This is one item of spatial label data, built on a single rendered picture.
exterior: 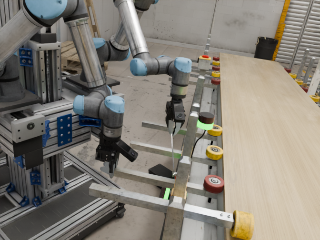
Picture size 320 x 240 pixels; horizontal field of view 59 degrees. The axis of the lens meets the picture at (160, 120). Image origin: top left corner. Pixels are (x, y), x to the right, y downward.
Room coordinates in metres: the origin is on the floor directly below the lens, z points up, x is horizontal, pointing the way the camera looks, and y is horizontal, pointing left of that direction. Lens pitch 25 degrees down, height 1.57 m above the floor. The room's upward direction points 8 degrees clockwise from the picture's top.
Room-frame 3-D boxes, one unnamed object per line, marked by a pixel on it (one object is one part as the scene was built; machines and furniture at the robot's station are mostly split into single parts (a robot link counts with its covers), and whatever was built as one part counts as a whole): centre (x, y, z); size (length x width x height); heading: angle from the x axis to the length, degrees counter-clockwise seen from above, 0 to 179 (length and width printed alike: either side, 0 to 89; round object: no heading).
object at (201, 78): (1.47, -0.19, 0.93); 0.03 x 0.03 x 0.48; 83
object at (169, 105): (1.19, -0.06, 1.10); 0.09 x 0.08 x 0.12; 13
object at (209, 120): (0.97, -0.17, 1.15); 0.06 x 0.06 x 0.02
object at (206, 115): (0.97, -0.17, 1.05); 0.06 x 0.06 x 0.22; 83
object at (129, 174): (0.95, -0.06, 0.84); 0.43 x 0.03 x 0.04; 83
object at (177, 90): (1.19, -0.06, 1.18); 0.08 x 0.08 x 0.05
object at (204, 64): (1.73, -0.22, 1.18); 0.07 x 0.07 x 0.08; 83
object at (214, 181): (0.92, -0.25, 0.85); 0.08 x 0.08 x 0.11
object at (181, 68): (1.19, -0.06, 1.26); 0.09 x 0.08 x 0.11; 39
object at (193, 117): (0.98, -0.13, 0.92); 0.03 x 0.03 x 0.48; 83
